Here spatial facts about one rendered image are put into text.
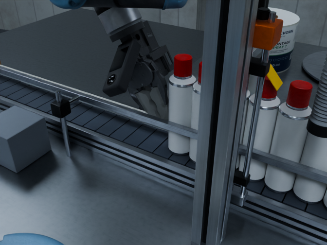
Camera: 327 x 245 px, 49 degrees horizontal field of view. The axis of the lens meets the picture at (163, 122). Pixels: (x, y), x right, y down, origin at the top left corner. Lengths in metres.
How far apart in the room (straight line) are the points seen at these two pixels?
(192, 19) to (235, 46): 2.55
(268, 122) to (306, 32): 2.45
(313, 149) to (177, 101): 0.25
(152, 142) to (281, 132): 0.29
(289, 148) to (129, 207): 0.31
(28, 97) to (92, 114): 0.20
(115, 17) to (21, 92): 0.44
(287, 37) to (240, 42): 0.69
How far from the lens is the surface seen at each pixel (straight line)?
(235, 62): 0.41
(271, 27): 0.46
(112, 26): 0.69
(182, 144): 0.71
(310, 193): 0.66
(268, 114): 0.60
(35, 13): 3.90
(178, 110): 0.67
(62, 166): 0.81
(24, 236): 0.35
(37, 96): 0.99
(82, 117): 0.87
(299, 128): 0.60
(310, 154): 0.62
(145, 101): 0.72
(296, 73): 1.14
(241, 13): 0.40
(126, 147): 0.76
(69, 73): 1.22
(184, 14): 2.96
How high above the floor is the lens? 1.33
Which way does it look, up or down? 33 degrees down
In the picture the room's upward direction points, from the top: straight up
